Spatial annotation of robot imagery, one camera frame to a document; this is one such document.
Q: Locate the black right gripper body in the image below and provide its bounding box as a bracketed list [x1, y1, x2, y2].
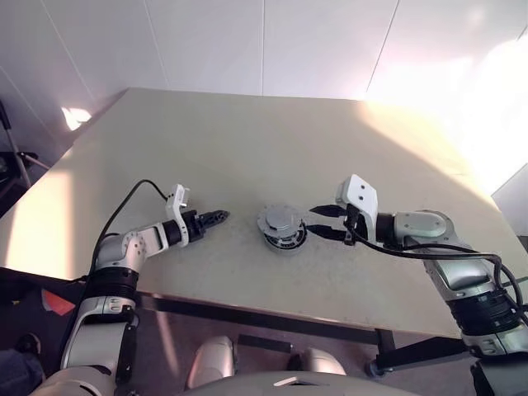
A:
[341, 205, 368, 248]

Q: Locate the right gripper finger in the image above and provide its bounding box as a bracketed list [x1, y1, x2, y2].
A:
[304, 224, 350, 243]
[309, 204, 350, 219]

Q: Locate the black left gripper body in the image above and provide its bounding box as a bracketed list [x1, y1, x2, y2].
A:
[181, 210, 207, 246]

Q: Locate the grey round metal part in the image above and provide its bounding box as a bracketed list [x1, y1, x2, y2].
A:
[254, 204, 305, 237]

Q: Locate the black block between robot legs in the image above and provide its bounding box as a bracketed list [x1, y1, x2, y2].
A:
[237, 333, 297, 352]

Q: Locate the silver rounded robot leg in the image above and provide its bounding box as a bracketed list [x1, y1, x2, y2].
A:
[303, 348, 348, 377]
[187, 336, 237, 389]

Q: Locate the grey table caster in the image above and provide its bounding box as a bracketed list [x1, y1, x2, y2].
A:
[365, 358, 392, 379]

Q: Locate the red orange object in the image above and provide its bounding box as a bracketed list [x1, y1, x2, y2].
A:
[40, 288, 74, 318]

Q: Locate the silver robot torso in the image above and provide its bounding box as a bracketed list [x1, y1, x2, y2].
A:
[181, 370, 372, 396]

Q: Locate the black stand with silver pole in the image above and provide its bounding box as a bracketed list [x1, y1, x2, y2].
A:
[0, 101, 50, 199]

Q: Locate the bystander in dark clothes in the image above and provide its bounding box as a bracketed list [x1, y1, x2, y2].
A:
[0, 331, 45, 396]

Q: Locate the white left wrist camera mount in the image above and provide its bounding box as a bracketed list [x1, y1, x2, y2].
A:
[164, 184, 193, 248]

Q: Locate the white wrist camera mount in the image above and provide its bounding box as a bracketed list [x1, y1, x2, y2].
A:
[334, 174, 380, 241]
[164, 184, 193, 248]

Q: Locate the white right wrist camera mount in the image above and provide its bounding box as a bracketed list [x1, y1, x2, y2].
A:
[334, 174, 380, 241]

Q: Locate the black table frame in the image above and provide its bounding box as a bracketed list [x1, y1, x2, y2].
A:
[135, 295, 475, 379]

